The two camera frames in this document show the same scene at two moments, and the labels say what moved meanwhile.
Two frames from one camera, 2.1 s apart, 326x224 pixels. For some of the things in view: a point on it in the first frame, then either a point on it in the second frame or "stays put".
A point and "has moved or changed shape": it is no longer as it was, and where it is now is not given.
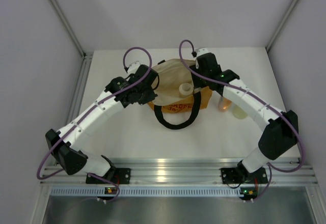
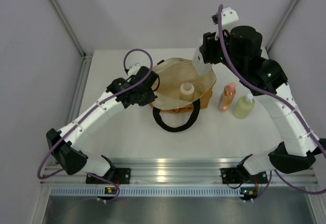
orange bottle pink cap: (224, 104) stays put
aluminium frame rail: (181, 172) stays put
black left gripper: (152, 95) stays put
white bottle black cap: (197, 89) has moved or changed shape
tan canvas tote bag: (179, 100) has moved or changed shape
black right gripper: (197, 83) → (209, 46)
